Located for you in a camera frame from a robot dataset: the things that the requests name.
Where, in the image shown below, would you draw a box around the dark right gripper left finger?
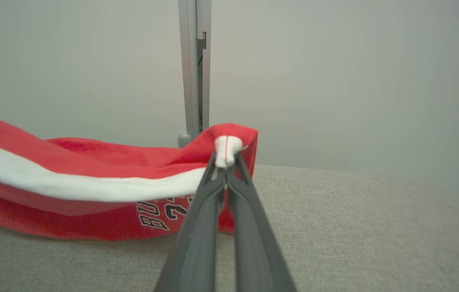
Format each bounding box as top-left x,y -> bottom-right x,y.
154,151 -> 228,292

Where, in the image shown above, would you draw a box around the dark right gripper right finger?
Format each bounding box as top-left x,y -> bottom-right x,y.
226,152 -> 297,292

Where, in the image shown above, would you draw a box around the grey fabric sofa surface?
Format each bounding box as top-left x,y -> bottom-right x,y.
0,163 -> 459,292

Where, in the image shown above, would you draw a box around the grey partition post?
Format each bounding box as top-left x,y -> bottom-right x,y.
178,0 -> 212,148

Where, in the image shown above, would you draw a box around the red shorts with white band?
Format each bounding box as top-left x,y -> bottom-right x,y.
0,105 -> 259,242

